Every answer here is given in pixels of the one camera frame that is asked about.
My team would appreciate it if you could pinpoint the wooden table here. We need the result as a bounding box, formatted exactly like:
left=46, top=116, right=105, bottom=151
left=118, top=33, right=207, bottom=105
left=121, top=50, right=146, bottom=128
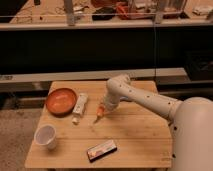
left=25, top=81, right=172, bottom=169

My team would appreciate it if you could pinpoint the white tube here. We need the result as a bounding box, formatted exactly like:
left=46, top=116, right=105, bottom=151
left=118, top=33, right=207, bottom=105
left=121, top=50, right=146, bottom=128
left=72, top=93, right=88, bottom=125

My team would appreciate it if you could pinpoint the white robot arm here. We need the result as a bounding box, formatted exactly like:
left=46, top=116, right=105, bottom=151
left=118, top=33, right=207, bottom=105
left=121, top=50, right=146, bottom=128
left=104, top=74, right=213, bottom=171

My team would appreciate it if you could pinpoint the orange ceramic bowl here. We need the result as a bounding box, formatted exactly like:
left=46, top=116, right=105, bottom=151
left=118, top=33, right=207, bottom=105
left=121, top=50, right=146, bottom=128
left=45, top=88, right=77, bottom=115

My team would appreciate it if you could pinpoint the white paper cup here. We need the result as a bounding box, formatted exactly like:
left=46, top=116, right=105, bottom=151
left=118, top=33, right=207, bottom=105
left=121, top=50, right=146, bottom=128
left=34, top=125, right=57, bottom=150

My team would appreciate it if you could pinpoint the black rectangular box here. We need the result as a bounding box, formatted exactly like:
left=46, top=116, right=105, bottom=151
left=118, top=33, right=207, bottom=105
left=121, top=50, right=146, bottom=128
left=87, top=140, right=117, bottom=162

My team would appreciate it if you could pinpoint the long workbench shelf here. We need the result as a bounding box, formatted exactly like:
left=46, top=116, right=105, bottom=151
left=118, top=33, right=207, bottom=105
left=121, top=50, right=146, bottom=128
left=0, top=0, right=213, bottom=30

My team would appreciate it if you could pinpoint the orange pepper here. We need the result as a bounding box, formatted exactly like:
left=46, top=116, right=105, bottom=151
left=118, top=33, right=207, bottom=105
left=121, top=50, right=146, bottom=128
left=93, top=107, right=104, bottom=124

